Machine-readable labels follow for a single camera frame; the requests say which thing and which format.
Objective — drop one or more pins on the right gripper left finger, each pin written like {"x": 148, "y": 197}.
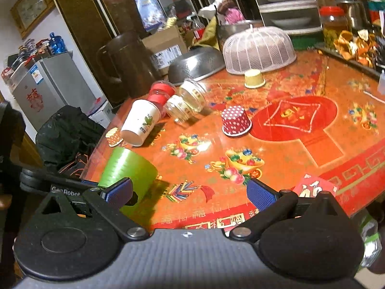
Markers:
{"x": 107, "y": 203}

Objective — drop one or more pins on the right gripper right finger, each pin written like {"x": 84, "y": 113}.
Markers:
{"x": 272, "y": 206}

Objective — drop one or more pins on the green plastic cup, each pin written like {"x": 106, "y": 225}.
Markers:
{"x": 126, "y": 163}

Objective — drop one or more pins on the orange polka dot cupcake cup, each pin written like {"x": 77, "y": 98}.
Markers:
{"x": 113, "y": 137}

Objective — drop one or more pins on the red polka dot cupcake cup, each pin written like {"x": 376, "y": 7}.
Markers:
{"x": 235, "y": 121}

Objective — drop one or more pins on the white floral paper cup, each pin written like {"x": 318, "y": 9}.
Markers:
{"x": 140, "y": 121}

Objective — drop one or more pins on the yellow cupcake cup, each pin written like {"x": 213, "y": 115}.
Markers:
{"x": 254, "y": 79}

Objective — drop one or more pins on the red envelope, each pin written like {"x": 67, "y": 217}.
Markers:
{"x": 309, "y": 186}

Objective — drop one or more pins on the black bag on chair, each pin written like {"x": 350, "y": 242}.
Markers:
{"x": 67, "y": 139}

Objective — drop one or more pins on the white box by fridge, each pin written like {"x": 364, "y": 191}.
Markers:
{"x": 101, "y": 112}

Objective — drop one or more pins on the grey mini fridge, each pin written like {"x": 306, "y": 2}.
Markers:
{"x": 42, "y": 87}

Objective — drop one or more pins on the clear glass jar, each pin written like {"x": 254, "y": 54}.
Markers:
{"x": 188, "y": 101}

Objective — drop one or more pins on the red lidded plastic jar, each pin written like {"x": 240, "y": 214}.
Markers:
{"x": 159, "y": 94}

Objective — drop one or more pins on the blue water bottle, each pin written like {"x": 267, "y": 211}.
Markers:
{"x": 57, "y": 44}

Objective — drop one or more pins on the brown thermos jug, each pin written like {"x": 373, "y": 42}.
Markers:
{"x": 126, "y": 64}

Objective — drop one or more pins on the white mesh food cover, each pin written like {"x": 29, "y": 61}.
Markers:
{"x": 265, "y": 49}

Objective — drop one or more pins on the steel colander bowl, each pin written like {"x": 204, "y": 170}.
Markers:
{"x": 197, "y": 64}

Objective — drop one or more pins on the cardboard box with label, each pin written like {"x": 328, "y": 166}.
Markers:
{"x": 164, "y": 47}

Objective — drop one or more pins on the tray of dried peels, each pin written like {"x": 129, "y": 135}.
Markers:
{"x": 363, "y": 50}

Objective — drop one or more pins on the steel basin with items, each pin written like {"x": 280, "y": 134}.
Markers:
{"x": 225, "y": 31}

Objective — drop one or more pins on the blue white snack bag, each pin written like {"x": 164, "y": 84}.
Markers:
{"x": 151, "y": 14}

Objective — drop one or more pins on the red label drink bottle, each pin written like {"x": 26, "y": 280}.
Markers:
{"x": 198, "y": 28}

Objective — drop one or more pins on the pink cloth item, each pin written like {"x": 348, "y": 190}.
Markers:
{"x": 233, "y": 16}

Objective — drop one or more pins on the red lid pickle jar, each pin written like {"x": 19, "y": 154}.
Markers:
{"x": 333, "y": 22}

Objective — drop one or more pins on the white tiered dish rack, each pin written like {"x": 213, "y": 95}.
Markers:
{"x": 295, "y": 17}

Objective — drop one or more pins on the steel kettle pot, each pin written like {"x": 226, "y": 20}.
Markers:
{"x": 355, "y": 13}

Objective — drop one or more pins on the clear adhesive wall hook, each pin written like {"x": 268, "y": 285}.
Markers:
{"x": 381, "y": 84}

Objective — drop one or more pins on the wall clock wooden frame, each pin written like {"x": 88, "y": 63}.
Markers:
{"x": 27, "y": 14}

